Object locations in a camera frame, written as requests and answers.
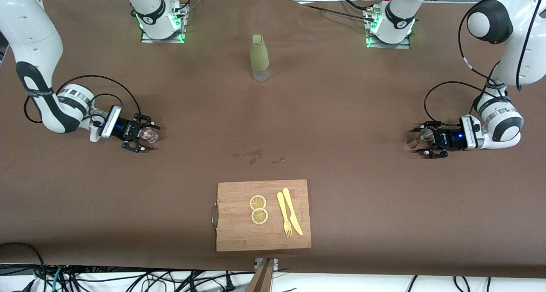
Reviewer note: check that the brown table cloth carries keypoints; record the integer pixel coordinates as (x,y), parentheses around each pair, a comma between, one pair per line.
(128,198)

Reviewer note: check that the wooden post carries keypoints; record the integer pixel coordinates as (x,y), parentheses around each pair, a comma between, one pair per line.
(262,279)

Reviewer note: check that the yellow lemon slice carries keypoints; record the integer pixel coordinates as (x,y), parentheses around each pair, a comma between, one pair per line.
(257,202)
(259,216)

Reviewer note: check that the steel jigger measuring cup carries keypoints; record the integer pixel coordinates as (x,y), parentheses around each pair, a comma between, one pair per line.
(425,134)

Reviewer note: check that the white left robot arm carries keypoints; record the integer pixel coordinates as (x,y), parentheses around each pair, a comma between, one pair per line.
(516,48)

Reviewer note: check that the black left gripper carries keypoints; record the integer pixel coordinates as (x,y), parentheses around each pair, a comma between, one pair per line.
(451,139)

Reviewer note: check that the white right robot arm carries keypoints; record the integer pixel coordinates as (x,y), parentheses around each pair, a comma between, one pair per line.
(38,48)

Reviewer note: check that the yellow plastic fork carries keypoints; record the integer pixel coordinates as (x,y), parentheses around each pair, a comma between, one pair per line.
(282,208)

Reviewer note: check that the wooden cutting board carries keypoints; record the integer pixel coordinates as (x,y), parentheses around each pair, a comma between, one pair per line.
(239,232)

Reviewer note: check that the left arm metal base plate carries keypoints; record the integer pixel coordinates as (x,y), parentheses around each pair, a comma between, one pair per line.
(405,45)

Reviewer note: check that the green sleeved glass bottle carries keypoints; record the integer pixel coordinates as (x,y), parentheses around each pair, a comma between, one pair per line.
(259,57)

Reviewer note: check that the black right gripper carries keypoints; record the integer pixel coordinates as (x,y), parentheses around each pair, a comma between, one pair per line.
(124,129)

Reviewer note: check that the grey metal bracket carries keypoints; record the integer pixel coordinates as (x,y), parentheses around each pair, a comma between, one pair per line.
(257,263)

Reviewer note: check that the yellow plastic knife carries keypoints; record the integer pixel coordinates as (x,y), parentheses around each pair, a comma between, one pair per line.
(290,206)

